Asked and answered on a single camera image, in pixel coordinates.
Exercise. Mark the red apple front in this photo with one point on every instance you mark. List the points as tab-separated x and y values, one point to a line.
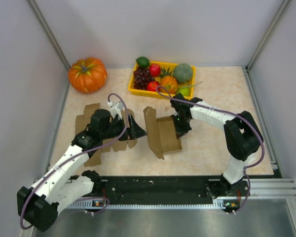
153	86

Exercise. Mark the purple grape bunch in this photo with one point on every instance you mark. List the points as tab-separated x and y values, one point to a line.
142	78

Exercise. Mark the orange pumpkin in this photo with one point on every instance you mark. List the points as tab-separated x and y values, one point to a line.
87	75

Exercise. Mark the aluminium frame post right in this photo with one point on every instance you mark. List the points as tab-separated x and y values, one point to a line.
284	6

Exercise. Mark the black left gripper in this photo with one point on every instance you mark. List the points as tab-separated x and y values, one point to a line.
134	131

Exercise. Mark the light green apple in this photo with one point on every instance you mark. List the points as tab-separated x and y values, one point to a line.
185	89

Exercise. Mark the dark green lime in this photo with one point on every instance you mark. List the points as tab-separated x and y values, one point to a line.
143	62

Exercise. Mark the green netted melon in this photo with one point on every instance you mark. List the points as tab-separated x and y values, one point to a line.
183	73

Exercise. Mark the white slotted cable duct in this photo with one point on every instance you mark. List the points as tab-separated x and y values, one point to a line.
97	204

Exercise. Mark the red apple rear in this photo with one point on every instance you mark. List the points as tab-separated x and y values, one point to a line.
154	70

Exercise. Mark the brown cardboard box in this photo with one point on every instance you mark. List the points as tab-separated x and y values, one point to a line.
161	134

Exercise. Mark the yellow plastic fruit tray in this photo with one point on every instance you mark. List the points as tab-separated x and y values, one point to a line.
162	65

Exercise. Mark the aluminium frame post left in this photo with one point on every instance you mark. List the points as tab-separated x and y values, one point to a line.
44	24

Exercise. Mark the red apple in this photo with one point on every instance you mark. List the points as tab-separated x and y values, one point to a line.
154	70
153	86

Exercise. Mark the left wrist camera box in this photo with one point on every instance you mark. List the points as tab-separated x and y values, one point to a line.
116	108

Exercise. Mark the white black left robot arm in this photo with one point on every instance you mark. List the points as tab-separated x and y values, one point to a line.
42	202

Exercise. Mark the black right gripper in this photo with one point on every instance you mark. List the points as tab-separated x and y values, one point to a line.
180	131

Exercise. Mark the aluminium frame post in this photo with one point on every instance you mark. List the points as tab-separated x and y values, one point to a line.
44	24
284	6

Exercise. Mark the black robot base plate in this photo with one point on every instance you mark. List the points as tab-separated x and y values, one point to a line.
161	189

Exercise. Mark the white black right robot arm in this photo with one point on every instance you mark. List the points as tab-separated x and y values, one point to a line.
242	136

